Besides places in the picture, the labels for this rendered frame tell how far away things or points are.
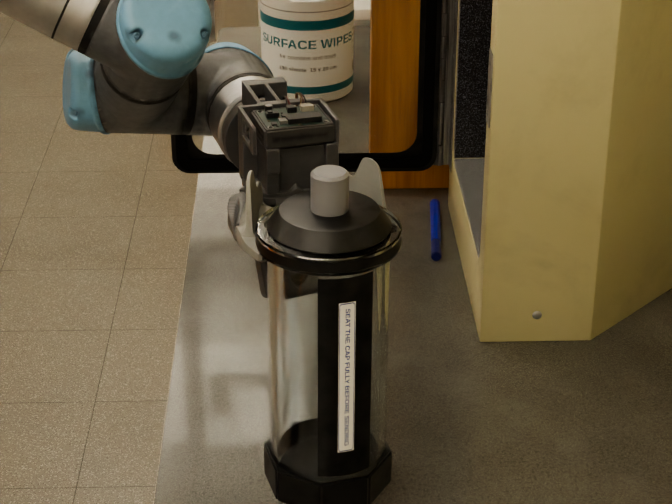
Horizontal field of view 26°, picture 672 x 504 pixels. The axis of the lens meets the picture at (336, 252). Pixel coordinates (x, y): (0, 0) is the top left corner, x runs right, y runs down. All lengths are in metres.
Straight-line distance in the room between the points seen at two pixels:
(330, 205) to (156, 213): 2.90
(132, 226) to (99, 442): 1.01
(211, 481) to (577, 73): 0.49
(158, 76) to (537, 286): 0.45
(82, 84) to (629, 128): 0.51
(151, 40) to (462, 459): 0.44
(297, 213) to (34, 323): 2.41
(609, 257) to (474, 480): 0.30
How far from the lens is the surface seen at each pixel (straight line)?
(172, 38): 1.15
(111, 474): 2.91
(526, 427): 1.32
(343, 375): 1.08
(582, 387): 1.38
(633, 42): 1.36
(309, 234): 1.04
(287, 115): 1.15
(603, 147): 1.37
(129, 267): 3.66
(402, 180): 1.76
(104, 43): 1.18
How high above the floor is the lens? 1.66
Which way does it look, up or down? 27 degrees down
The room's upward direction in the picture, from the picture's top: straight up
